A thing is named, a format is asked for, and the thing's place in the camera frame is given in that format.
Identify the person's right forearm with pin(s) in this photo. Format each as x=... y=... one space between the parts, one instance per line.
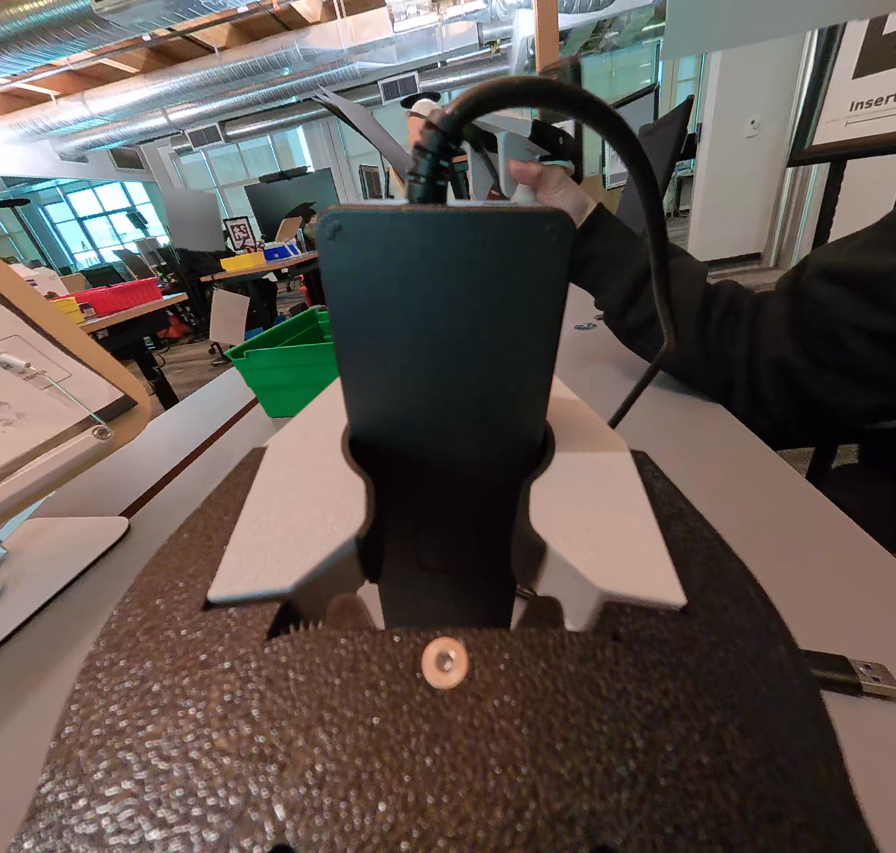
x=770 y=349

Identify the wall poster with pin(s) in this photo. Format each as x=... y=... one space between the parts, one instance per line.
x=868 y=97

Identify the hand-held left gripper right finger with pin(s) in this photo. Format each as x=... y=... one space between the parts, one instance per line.
x=602 y=531

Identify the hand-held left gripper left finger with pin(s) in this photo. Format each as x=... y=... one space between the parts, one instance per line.
x=294 y=531

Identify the black monitor screen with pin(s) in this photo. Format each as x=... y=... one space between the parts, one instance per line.
x=287 y=202

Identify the silver ventilation duct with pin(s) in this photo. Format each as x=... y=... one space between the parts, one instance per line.
x=210 y=76

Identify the yellow plastic bin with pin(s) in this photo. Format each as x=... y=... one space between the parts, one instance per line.
x=243 y=262
x=66 y=309

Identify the white hanging panel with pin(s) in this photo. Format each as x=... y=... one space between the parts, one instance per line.
x=229 y=315

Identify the instruction sheet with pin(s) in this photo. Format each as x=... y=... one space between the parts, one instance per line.
x=42 y=412

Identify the wooden column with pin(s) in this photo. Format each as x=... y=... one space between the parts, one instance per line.
x=544 y=13

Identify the red plastic bin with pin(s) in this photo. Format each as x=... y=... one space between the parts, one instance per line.
x=112 y=298

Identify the blue plastic bin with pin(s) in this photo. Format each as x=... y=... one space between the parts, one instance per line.
x=282 y=251

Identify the wooden office desk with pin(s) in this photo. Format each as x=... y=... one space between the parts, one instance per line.
x=140 y=321
x=259 y=275

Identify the person's right hand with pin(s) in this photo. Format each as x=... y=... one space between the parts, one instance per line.
x=556 y=188

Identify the green plastic bin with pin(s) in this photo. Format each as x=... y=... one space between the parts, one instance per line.
x=287 y=370

